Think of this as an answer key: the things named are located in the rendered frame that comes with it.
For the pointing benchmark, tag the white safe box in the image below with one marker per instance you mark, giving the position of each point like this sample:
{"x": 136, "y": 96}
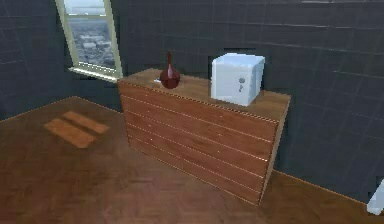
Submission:
{"x": 235, "y": 81}

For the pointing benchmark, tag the white object at edge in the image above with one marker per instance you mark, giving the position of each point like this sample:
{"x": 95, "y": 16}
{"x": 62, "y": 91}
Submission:
{"x": 377, "y": 200}

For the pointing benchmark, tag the dark red vase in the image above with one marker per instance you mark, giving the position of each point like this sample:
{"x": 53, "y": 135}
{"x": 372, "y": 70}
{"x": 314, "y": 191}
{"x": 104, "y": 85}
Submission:
{"x": 169, "y": 76}

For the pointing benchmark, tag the brown wooden chest of drawers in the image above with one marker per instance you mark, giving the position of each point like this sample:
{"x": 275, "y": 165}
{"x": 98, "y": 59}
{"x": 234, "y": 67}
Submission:
{"x": 200, "y": 133}

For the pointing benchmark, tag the cream framed window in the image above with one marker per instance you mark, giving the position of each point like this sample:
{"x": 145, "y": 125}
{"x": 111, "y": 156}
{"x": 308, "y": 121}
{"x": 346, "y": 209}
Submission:
{"x": 90, "y": 40}

